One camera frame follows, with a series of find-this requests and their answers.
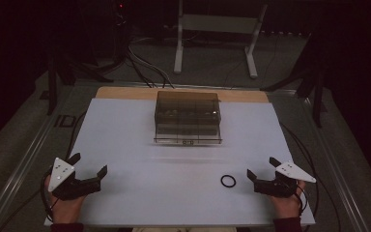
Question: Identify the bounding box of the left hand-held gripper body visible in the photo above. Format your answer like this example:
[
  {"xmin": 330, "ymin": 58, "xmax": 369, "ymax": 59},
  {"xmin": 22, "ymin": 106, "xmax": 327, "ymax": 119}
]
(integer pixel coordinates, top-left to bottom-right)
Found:
[{"xmin": 47, "ymin": 157, "xmax": 102, "ymax": 201}]

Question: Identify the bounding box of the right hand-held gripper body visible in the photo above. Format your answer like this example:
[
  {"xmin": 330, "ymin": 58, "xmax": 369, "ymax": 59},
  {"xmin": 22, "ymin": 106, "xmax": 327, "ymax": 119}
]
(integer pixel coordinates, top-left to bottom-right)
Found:
[{"xmin": 253, "ymin": 159, "xmax": 317, "ymax": 199}]

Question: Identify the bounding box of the person's right hand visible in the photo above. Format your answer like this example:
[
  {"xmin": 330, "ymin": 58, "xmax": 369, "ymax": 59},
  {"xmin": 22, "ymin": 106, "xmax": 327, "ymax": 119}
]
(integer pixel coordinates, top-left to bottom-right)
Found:
[{"xmin": 268, "ymin": 179, "xmax": 306, "ymax": 220}]

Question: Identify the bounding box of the person's left hand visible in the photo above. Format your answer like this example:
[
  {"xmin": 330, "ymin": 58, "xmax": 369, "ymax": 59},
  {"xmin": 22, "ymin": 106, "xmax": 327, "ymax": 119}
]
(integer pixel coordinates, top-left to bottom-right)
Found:
[{"xmin": 43, "ymin": 175, "xmax": 88, "ymax": 225}]

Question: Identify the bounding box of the white table board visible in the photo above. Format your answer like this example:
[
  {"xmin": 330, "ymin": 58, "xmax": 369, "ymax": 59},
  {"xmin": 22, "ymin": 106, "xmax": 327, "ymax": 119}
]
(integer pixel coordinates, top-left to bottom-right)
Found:
[{"xmin": 43, "ymin": 98, "xmax": 317, "ymax": 228}]

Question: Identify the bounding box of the wooden table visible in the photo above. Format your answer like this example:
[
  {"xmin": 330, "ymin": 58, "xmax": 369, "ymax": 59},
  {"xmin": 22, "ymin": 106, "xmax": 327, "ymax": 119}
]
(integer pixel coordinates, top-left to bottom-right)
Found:
[{"xmin": 95, "ymin": 86, "xmax": 270, "ymax": 104}]

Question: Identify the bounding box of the clear plastic drawer box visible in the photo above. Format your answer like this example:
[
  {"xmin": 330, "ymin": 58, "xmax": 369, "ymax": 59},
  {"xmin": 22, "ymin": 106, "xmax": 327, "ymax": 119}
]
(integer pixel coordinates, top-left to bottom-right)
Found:
[{"xmin": 153, "ymin": 90, "xmax": 223, "ymax": 146}]

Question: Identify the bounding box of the black tripod stand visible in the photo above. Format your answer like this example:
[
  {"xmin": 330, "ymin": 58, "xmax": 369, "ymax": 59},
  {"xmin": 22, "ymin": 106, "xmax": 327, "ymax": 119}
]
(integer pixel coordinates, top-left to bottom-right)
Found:
[
  {"xmin": 45, "ymin": 0, "xmax": 133, "ymax": 116},
  {"xmin": 260, "ymin": 30, "xmax": 331, "ymax": 129}
]

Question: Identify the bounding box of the white metal stand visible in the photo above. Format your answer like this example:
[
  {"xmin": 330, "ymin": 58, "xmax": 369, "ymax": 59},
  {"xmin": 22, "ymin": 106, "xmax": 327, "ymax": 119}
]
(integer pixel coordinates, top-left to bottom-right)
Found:
[{"xmin": 173, "ymin": 0, "xmax": 270, "ymax": 80}]

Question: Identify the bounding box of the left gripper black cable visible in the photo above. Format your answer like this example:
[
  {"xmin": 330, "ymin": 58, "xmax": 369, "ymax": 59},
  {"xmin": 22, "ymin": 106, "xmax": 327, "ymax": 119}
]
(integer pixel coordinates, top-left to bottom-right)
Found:
[{"xmin": 39, "ymin": 110, "xmax": 89, "ymax": 224}]

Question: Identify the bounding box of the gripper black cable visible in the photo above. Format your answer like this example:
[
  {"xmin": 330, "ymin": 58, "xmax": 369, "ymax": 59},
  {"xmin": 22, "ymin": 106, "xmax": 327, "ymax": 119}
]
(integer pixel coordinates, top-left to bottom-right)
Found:
[
  {"xmin": 39, "ymin": 110, "xmax": 89, "ymax": 224},
  {"xmin": 280, "ymin": 123, "xmax": 342, "ymax": 232}
]

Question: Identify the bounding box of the black rubber ring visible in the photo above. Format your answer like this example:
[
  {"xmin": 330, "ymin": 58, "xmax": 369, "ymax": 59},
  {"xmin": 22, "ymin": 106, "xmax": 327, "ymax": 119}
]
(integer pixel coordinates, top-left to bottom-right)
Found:
[{"xmin": 219, "ymin": 174, "xmax": 238, "ymax": 189}]

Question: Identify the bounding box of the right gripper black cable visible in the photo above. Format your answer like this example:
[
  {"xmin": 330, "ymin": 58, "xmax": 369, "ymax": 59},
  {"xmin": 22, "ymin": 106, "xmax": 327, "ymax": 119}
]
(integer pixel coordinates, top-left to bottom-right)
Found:
[{"xmin": 280, "ymin": 123, "xmax": 342, "ymax": 232}]

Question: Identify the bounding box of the bundle of floor cables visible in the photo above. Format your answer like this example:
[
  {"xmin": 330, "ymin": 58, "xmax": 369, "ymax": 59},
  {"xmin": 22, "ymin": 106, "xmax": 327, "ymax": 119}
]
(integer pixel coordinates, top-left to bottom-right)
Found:
[{"xmin": 127, "ymin": 35, "xmax": 177, "ymax": 90}]

